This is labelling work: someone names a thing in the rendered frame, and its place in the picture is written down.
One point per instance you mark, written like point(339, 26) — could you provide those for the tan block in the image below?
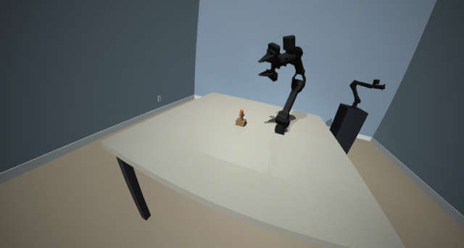
point(241, 122)

